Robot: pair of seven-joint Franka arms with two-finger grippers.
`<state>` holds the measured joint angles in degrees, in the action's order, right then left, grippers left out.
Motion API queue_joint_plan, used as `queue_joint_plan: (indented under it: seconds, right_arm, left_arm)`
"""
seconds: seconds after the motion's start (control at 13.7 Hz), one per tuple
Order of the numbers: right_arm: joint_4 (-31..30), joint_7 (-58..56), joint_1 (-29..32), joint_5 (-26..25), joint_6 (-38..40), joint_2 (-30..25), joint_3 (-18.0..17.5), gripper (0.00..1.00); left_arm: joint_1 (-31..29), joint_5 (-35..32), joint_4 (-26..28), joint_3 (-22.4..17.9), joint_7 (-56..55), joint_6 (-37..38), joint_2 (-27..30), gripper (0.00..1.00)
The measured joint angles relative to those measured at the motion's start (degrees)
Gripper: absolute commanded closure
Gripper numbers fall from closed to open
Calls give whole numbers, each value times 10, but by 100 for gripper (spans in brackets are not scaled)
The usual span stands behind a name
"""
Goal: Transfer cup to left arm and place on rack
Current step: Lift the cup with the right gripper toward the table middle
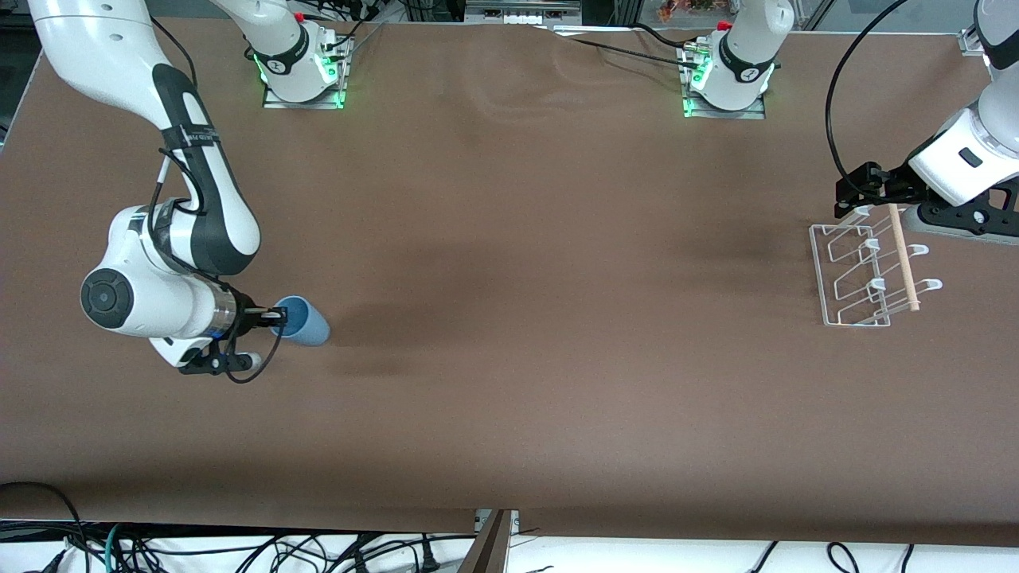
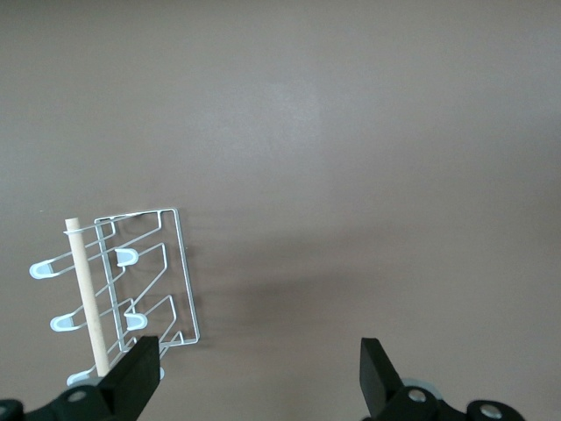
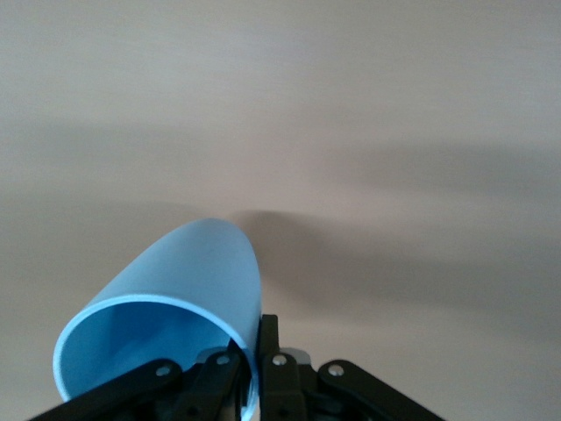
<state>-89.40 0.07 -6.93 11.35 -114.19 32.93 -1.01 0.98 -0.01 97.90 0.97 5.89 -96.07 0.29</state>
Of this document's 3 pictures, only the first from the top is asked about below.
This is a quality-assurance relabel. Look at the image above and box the light blue plastic cup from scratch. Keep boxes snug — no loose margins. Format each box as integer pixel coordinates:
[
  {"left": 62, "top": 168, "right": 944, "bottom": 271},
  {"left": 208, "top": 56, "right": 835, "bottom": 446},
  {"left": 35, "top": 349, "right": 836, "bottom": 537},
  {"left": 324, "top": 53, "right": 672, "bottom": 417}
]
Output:
[{"left": 275, "top": 295, "right": 330, "bottom": 347}]

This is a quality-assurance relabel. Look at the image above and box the brown table cover sheet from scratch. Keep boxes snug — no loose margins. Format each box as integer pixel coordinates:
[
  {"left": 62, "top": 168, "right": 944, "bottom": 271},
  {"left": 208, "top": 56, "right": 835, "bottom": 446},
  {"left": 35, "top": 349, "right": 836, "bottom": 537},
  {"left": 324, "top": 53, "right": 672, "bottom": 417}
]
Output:
[{"left": 0, "top": 16, "right": 1019, "bottom": 548}]

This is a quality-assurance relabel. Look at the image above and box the brown wooden beam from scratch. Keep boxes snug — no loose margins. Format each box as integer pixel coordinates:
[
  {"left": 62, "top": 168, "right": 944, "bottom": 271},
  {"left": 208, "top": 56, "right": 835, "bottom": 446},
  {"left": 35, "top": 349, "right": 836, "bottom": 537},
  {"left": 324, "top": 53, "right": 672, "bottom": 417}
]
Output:
[{"left": 458, "top": 509, "right": 512, "bottom": 573}]

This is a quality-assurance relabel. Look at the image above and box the grey metal box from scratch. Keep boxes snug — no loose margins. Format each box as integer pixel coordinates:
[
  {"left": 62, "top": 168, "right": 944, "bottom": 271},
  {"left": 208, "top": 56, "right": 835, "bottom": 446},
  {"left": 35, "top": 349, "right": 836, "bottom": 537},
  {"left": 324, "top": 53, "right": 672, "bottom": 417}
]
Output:
[{"left": 466, "top": 0, "right": 582, "bottom": 25}]

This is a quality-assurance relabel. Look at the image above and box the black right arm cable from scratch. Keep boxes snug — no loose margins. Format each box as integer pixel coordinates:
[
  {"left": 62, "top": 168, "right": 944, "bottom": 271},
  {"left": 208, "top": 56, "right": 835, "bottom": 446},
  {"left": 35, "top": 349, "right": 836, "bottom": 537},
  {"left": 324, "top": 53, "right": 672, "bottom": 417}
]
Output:
[{"left": 147, "top": 16, "right": 285, "bottom": 385}]

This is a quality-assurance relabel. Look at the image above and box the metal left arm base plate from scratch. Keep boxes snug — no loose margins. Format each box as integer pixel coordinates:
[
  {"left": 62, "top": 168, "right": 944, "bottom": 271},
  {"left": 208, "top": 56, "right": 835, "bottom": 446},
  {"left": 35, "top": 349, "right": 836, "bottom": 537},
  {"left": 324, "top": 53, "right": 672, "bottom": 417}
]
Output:
[{"left": 681, "top": 40, "right": 767, "bottom": 120}]

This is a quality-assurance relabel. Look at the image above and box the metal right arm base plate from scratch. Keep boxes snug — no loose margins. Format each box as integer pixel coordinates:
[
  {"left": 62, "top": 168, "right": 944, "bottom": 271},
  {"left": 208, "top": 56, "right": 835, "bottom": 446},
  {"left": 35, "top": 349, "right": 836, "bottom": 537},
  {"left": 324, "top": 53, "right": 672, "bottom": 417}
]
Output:
[{"left": 261, "top": 32, "right": 353, "bottom": 111}]

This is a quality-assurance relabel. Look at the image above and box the short black cable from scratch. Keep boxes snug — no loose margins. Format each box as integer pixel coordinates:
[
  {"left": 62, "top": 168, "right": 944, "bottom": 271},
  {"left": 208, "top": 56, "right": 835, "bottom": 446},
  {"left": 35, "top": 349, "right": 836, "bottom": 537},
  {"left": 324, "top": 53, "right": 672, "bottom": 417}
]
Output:
[{"left": 633, "top": 22, "right": 705, "bottom": 50}]

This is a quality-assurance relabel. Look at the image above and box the black looped floor cable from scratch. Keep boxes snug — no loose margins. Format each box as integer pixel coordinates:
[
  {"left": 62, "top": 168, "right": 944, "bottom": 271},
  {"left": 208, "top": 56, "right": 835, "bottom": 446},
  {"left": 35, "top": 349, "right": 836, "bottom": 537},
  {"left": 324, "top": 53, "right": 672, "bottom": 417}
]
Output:
[{"left": 0, "top": 481, "right": 90, "bottom": 573}]

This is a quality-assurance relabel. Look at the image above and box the teal cable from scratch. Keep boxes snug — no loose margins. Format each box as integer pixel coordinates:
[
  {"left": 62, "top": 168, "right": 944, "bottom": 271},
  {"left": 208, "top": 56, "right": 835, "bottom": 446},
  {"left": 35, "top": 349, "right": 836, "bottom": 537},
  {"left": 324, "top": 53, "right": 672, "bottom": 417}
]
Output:
[{"left": 102, "top": 521, "right": 133, "bottom": 573}]

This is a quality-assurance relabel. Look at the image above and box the long black cable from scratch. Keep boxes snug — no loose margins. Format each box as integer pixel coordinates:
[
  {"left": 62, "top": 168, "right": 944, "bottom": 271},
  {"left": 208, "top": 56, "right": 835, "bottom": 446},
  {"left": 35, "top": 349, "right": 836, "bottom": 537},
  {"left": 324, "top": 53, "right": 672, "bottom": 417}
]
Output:
[{"left": 556, "top": 33, "right": 701, "bottom": 64}]

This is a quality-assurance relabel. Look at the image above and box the small metal bracket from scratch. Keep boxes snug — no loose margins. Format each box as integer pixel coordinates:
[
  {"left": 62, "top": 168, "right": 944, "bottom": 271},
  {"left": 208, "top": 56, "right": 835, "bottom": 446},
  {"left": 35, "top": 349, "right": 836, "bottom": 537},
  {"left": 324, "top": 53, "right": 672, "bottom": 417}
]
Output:
[{"left": 475, "top": 509, "right": 521, "bottom": 536}]

